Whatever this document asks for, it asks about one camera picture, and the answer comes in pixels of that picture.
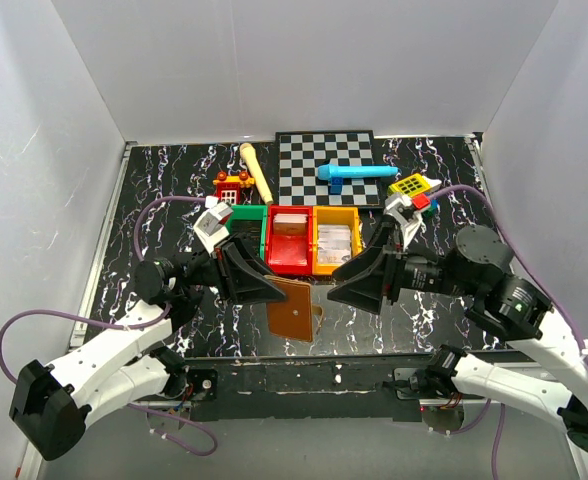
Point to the black card in green bin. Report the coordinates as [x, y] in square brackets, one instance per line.
[251, 230]

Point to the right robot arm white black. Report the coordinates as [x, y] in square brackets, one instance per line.
[502, 304]

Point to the cards in yellow bin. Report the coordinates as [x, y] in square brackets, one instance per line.
[334, 244]

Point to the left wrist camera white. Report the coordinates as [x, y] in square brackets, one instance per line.
[210, 227]

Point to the green plastic bin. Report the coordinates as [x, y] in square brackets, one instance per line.
[237, 241]

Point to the blue toy microphone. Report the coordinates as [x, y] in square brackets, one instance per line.
[356, 173]

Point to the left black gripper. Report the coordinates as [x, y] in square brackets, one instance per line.
[239, 282]

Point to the yellow plastic bin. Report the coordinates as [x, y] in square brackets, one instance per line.
[335, 215]

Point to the card stack in red bin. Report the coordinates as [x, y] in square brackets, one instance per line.
[290, 224]

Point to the brown leather card holder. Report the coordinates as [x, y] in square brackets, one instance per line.
[297, 317]

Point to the red plastic bin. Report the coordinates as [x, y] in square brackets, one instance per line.
[289, 255]

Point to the yellow green block toy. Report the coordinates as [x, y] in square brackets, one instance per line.
[417, 185]

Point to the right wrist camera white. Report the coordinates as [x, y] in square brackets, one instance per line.
[408, 213]

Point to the small blue toy block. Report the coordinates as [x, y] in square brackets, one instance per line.
[335, 186]

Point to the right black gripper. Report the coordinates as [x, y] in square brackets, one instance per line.
[376, 272]

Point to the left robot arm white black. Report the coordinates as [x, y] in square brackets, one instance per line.
[53, 404]

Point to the checkered chess board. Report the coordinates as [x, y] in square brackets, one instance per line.
[301, 153]

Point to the red toy block house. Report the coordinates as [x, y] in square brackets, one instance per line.
[229, 187]

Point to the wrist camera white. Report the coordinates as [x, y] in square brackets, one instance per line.
[408, 213]
[210, 227]

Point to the beige toy microphone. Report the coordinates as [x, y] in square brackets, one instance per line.
[249, 156]

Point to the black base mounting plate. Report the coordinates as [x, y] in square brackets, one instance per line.
[302, 387]

